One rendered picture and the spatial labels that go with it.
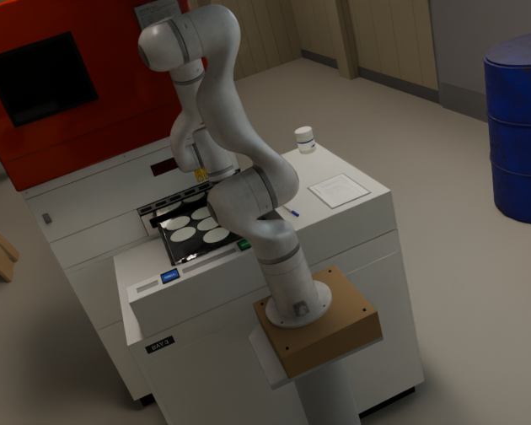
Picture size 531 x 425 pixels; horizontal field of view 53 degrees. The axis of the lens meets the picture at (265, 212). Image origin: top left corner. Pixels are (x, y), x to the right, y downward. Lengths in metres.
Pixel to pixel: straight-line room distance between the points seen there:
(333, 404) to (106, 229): 1.13
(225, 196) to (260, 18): 6.83
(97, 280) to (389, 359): 1.21
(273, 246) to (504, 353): 1.46
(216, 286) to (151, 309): 0.21
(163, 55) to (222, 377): 1.11
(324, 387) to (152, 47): 1.02
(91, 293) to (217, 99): 1.33
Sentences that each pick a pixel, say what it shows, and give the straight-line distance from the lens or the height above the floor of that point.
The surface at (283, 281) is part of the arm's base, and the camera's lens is 1.37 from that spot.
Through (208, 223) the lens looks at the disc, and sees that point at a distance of 2.04.
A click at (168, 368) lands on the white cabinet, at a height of 0.68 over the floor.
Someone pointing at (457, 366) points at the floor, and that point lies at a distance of 2.49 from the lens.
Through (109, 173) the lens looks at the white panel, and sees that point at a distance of 2.14.
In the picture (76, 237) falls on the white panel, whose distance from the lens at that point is 2.23.
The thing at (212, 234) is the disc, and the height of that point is 0.90.
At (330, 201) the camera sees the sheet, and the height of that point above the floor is 0.97.
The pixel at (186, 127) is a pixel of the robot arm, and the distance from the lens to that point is 1.50.
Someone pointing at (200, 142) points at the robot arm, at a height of 1.32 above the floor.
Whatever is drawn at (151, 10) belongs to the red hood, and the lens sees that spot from 2.00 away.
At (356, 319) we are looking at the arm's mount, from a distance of 1.39.
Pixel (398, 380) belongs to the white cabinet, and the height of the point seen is 0.15.
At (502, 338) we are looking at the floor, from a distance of 2.61.
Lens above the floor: 1.81
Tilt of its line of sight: 27 degrees down
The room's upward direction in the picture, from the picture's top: 17 degrees counter-clockwise
